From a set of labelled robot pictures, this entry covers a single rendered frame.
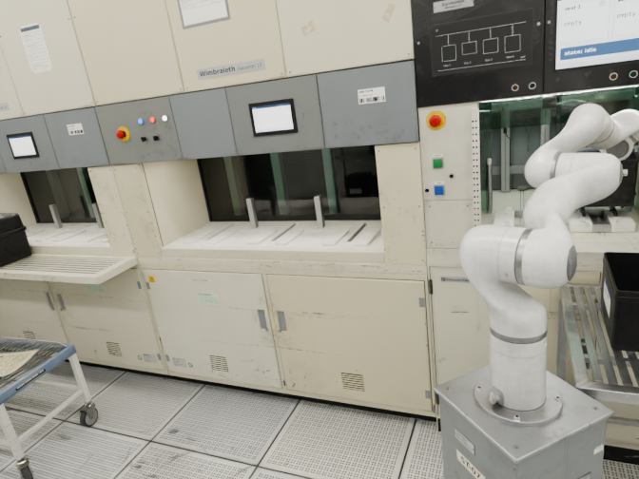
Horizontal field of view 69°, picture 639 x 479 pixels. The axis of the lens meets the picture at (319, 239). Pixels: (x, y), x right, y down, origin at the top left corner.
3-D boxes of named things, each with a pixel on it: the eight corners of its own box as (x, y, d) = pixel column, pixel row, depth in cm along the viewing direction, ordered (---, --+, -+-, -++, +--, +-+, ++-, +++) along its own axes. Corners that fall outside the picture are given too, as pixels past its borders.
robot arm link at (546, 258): (487, 290, 101) (568, 306, 90) (479, 244, 95) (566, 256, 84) (559, 182, 130) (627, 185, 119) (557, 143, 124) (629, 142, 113)
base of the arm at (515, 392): (516, 438, 98) (516, 363, 92) (458, 390, 115) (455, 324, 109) (582, 406, 104) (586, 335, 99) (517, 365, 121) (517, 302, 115)
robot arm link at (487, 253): (535, 349, 96) (538, 241, 88) (453, 327, 108) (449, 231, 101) (554, 324, 104) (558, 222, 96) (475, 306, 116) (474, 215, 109)
